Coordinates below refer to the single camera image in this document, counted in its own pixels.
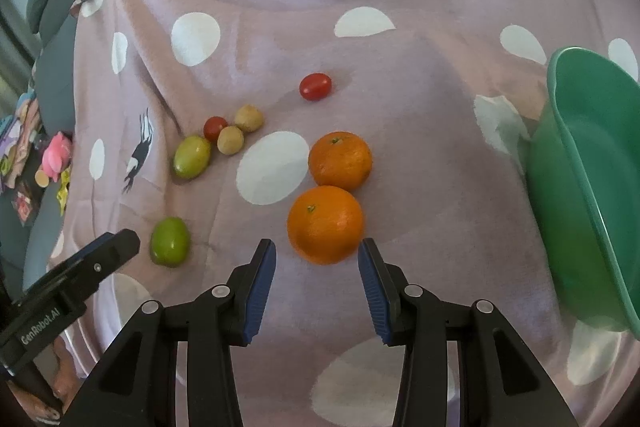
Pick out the lone cherry tomato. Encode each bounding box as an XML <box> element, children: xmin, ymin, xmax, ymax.
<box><xmin>298</xmin><ymin>72</ymin><xmax>333</xmax><ymax>102</ymax></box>

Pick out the tan longan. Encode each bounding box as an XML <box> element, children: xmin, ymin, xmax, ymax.
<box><xmin>217</xmin><ymin>126</ymin><xmax>244</xmax><ymax>156</ymax></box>
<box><xmin>233</xmin><ymin>104</ymin><xmax>265</xmax><ymax>133</ymax></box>

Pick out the green plastic bowl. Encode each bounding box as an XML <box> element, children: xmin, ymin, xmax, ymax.
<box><xmin>526</xmin><ymin>46</ymin><xmax>639</xmax><ymax>335</ymax></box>

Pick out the green plum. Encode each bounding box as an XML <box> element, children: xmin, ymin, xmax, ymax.
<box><xmin>150</xmin><ymin>217</ymin><xmax>191</xmax><ymax>268</ymax></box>

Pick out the near tan longan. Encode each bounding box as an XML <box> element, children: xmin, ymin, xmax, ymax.
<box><xmin>217</xmin><ymin>126</ymin><xmax>244</xmax><ymax>156</ymax></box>

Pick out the yellow snack packet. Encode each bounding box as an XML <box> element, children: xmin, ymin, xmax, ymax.
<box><xmin>56</xmin><ymin>166</ymin><xmax>72</xmax><ymax>215</ymax></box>

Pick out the pink plush toy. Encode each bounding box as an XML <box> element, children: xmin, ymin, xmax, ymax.
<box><xmin>41</xmin><ymin>132</ymin><xmax>73</xmax><ymax>182</ymax></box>

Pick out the yellow-green plum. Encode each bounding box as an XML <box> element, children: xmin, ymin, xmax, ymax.
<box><xmin>172</xmin><ymin>135</ymin><xmax>212</xmax><ymax>180</ymax></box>

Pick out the grey sofa cushion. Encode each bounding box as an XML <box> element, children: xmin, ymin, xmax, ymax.
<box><xmin>17</xmin><ymin>0</ymin><xmax>77</xmax><ymax>288</ymax></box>

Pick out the cherry tomato by longans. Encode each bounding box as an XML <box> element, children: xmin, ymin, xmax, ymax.
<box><xmin>203</xmin><ymin>116</ymin><xmax>228</xmax><ymax>144</ymax></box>

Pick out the pink polka dot blanket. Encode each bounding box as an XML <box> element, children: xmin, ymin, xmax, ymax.
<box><xmin>52</xmin><ymin>0</ymin><xmax>639</xmax><ymax>426</ymax></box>

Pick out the far tan longan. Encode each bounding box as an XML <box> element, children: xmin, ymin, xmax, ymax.
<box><xmin>233</xmin><ymin>104</ymin><xmax>265</xmax><ymax>133</ymax></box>

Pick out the orange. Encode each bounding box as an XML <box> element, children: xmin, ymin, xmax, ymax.
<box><xmin>308</xmin><ymin>131</ymin><xmax>373</xmax><ymax>192</ymax></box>
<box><xmin>286</xmin><ymin>185</ymin><xmax>364</xmax><ymax>265</ymax></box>

